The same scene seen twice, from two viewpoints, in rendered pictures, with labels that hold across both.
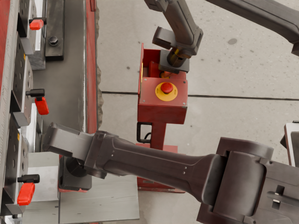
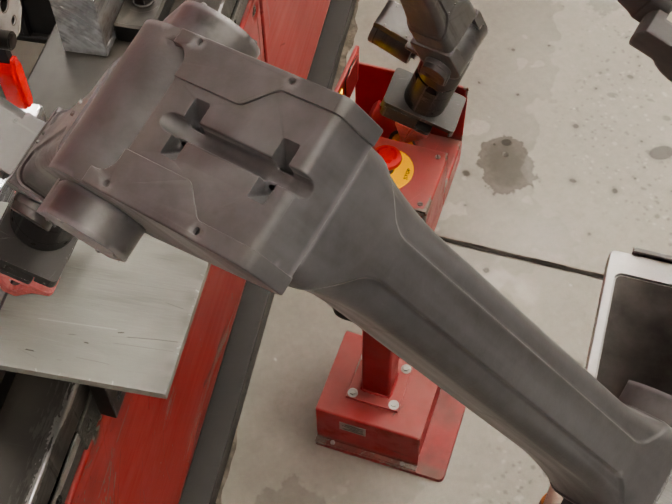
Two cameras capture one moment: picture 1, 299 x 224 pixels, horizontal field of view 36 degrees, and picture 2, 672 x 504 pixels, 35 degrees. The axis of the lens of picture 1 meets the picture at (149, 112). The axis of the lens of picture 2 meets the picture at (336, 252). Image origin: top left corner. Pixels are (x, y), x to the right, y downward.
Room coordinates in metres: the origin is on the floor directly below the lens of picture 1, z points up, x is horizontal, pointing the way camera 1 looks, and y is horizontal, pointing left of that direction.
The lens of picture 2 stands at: (-0.07, -0.30, 1.85)
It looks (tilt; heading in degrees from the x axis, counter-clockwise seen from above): 54 degrees down; 20
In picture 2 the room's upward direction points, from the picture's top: 1 degrees counter-clockwise
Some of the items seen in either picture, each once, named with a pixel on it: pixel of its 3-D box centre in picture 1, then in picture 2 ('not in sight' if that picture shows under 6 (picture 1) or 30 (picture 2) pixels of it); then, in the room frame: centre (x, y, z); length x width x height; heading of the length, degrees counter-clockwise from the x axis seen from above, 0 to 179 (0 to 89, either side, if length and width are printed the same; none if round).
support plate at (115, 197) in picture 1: (81, 185); (61, 291); (0.38, 0.15, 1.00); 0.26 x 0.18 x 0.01; 98
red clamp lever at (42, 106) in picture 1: (38, 102); (3, 69); (0.52, 0.25, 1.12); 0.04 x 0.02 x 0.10; 98
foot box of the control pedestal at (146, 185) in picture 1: (160, 166); (394, 402); (0.84, -0.07, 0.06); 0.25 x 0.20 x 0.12; 90
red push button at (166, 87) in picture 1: (166, 89); (386, 163); (0.79, -0.05, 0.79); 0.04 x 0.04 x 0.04
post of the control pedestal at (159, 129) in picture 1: (157, 134); (382, 301); (0.84, -0.04, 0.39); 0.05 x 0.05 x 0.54; 0
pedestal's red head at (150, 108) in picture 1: (163, 84); (388, 156); (0.84, -0.04, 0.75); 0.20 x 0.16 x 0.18; 0
